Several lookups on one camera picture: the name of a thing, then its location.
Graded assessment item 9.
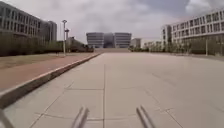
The small pale building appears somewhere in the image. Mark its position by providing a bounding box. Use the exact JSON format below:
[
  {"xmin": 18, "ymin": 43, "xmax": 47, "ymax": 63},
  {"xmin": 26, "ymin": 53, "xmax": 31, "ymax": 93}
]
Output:
[{"xmin": 129, "ymin": 37, "xmax": 143, "ymax": 50}]

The dry grass patch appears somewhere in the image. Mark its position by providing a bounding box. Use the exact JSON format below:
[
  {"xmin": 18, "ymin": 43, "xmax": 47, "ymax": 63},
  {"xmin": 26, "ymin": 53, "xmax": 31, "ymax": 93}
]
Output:
[{"xmin": 0, "ymin": 53, "xmax": 63, "ymax": 70}]

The street lamp pole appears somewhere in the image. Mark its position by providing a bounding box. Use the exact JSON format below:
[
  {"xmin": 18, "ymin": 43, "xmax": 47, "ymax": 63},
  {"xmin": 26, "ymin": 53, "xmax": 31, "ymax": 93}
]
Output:
[
  {"xmin": 61, "ymin": 19, "xmax": 68, "ymax": 56},
  {"xmin": 64, "ymin": 28, "xmax": 71, "ymax": 51}
]

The grey stone kerb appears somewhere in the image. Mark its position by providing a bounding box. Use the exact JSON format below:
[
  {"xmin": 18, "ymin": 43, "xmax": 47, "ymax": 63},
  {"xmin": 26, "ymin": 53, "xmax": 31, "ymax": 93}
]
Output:
[{"xmin": 0, "ymin": 52, "xmax": 102, "ymax": 110}]

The hedge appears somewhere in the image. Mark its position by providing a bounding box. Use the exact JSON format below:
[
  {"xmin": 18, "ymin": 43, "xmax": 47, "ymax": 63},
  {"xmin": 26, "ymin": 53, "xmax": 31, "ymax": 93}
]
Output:
[{"xmin": 0, "ymin": 31, "xmax": 65, "ymax": 58}]

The fence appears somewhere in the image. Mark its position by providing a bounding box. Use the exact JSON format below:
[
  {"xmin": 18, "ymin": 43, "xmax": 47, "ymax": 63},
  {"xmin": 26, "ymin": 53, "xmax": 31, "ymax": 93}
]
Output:
[{"xmin": 173, "ymin": 34, "xmax": 224, "ymax": 57}]

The grey concrete slab pavement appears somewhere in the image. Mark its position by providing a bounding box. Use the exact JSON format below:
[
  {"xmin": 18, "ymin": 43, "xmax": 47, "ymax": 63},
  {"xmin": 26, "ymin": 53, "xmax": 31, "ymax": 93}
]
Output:
[{"xmin": 0, "ymin": 51, "xmax": 224, "ymax": 128}]

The white multi-storey building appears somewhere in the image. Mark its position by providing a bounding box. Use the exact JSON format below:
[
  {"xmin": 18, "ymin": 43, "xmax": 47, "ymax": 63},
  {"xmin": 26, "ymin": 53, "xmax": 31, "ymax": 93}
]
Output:
[{"xmin": 161, "ymin": 9, "xmax": 224, "ymax": 54}]

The round glass building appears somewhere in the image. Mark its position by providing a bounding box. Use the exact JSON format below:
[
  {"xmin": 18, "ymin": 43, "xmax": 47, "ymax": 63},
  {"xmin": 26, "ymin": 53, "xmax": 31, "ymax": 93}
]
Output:
[{"xmin": 85, "ymin": 31, "xmax": 133, "ymax": 50}]

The robot's own part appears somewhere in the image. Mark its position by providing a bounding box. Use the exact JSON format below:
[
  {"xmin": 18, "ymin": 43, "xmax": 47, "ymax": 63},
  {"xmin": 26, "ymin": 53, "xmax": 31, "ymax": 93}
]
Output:
[
  {"xmin": 70, "ymin": 105, "xmax": 90, "ymax": 128},
  {"xmin": 135, "ymin": 105, "xmax": 157, "ymax": 128}
]

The red brick pavement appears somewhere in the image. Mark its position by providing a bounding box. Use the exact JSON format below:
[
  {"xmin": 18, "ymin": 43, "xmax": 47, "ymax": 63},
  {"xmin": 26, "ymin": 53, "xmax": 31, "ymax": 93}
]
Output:
[{"xmin": 0, "ymin": 52, "xmax": 97, "ymax": 93}]

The grey multi-storey building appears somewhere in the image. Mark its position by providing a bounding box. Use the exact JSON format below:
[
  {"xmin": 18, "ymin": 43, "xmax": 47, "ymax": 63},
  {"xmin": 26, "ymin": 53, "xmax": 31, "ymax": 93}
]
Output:
[{"xmin": 0, "ymin": 1, "xmax": 58, "ymax": 43}]

